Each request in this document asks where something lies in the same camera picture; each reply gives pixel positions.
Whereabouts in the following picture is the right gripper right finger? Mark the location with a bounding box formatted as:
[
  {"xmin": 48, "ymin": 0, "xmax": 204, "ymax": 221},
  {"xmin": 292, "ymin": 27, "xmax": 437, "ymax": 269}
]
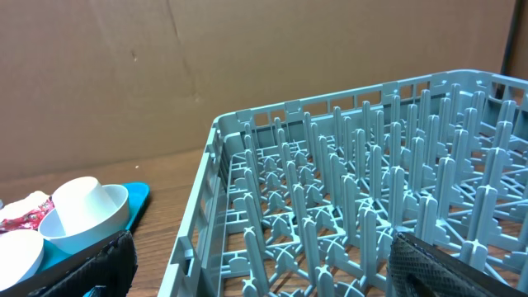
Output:
[{"xmin": 388, "ymin": 233, "xmax": 527, "ymax": 297}]

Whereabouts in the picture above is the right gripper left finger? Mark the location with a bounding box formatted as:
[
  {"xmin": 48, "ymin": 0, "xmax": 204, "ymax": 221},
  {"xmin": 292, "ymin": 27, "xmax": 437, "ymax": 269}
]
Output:
[{"xmin": 1, "ymin": 230, "xmax": 138, "ymax": 297}]

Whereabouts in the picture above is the red snack wrapper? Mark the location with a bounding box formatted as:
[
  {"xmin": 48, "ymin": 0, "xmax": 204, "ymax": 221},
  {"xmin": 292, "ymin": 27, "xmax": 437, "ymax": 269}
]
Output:
[{"xmin": 1, "ymin": 200, "xmax": 54, "ymax": 233}]

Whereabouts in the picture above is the small white bowl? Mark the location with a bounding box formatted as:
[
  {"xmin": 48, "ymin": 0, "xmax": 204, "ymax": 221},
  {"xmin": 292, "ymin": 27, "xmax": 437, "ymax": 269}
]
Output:
[{"xmin": 0, "ymin": 229, "xmax": 44, "ymax": 290}]

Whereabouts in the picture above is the white napkin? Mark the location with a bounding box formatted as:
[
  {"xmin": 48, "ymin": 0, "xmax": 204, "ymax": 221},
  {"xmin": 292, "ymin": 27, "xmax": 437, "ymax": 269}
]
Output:
[{"xmin": 1, "ymin": 191, "xmax": 50, "ymax": 220}]

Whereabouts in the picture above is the white paper cup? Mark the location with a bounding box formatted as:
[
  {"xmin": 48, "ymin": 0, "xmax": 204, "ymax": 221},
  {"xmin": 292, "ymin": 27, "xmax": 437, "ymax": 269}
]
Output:
[{"xmin": 52, "ymin": 177, "xmax": 117, "ymax": 234}]

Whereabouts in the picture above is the grey bowl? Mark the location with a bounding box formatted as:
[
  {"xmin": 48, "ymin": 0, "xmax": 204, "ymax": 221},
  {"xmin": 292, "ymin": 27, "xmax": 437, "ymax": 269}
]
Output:
[{"xmin": 38, "ymin": 185, "xmax": 130, "ymax": 254}]

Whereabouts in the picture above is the teal serving tray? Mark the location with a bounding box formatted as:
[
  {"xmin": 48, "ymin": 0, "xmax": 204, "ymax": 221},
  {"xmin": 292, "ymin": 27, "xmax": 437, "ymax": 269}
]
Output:
[{"xmin": 36, "ymin": 182, "xmax": 150, "ymax": 274}]

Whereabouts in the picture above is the grey dish rack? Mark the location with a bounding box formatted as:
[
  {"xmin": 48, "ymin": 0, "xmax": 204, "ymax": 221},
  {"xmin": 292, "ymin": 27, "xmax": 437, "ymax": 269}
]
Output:
[{"xmin": 159, "ymin": 70, "xmax": 527, "ymax": 296}]

